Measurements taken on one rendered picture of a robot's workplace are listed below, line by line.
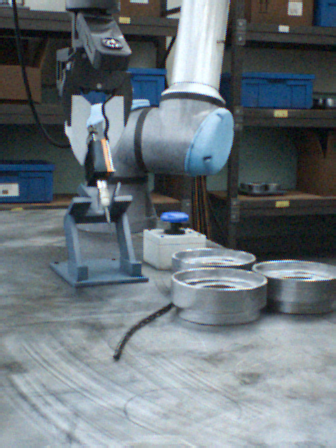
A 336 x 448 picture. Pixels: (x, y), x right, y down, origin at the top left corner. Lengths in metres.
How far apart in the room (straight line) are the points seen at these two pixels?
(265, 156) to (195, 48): 4.05
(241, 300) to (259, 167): 4.59
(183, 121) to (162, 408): 0.78
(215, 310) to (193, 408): 0.22
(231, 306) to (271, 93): 4.08
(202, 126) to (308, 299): 0.51
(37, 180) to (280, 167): 1.86
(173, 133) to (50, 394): 0.76
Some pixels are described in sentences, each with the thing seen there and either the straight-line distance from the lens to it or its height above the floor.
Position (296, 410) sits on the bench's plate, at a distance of 0.61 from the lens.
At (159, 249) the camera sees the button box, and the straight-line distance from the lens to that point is 1.07.
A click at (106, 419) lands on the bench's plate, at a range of 0.58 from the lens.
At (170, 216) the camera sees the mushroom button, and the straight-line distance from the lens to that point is 1.09.
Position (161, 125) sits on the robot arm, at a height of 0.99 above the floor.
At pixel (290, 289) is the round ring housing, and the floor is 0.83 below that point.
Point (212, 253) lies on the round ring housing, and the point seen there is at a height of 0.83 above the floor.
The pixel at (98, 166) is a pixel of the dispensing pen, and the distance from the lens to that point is 0.99.
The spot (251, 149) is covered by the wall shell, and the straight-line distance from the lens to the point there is 5.34.
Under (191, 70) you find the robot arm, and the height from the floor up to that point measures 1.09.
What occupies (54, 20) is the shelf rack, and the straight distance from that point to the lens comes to 4.32.
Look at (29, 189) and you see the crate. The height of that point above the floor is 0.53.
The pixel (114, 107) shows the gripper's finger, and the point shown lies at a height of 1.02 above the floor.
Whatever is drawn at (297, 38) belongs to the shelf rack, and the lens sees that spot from 4.82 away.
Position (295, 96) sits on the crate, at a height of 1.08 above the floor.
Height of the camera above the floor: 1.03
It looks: 9 degrees down
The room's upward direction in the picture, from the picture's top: 1 degrees clockwise
